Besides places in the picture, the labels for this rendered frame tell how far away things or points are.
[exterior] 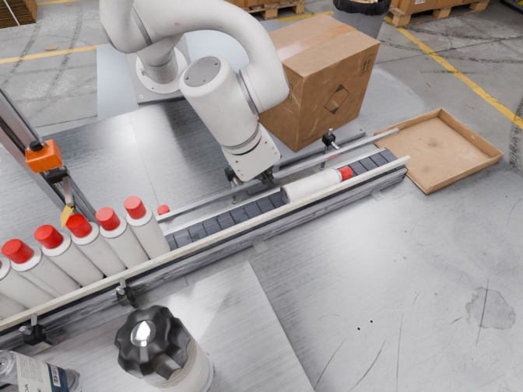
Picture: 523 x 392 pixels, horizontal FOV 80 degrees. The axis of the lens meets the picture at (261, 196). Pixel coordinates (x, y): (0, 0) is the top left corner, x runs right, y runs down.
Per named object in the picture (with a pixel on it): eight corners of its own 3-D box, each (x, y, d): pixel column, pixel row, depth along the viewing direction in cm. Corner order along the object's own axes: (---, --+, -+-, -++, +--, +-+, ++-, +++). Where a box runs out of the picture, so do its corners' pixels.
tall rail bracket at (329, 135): (328, 183, 96) (338, 142, 83) (315, 166, 100) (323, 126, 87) (337, 179, 97) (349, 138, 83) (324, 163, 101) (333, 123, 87)
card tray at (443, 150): (426, 194, 93) (432, 186, 90) (370, 141, 107) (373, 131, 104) (496, 162, 101) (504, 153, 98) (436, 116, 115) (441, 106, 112)
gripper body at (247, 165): (254, 108, 61) (271, 142, 70) (210, 137, 61) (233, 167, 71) (272, 131, 57) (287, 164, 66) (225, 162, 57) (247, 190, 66)
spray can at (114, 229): (130, 276, 72) (92, 229, 56) (124, 258, 75) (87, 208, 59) (152, 267, 73) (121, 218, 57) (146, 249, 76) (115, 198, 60)
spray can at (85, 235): (103, 281, 71) (56, 235, 55) (105, 260, 74) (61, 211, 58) (127, 276, 72) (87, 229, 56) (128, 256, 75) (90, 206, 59)
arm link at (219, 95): (254, 100, 59) (211, 121, 60) (226, 40, 48) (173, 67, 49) (267, 131, 54) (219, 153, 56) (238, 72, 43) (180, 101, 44)
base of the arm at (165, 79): (147, 100, 119) (137, 85, 101) (128, 51, 117) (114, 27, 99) (195, 85, 122) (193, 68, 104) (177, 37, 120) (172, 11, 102)
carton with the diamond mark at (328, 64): (294, 153, 101) (303, 76, 79) (250, 115, 112) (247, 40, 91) (358, 117, 112) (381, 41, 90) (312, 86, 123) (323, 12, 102)
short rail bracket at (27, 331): (47, 353, 67) (12, 340, 57) (46, 326, 70) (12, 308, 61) (64, 346, 68) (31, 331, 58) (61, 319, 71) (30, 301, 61)
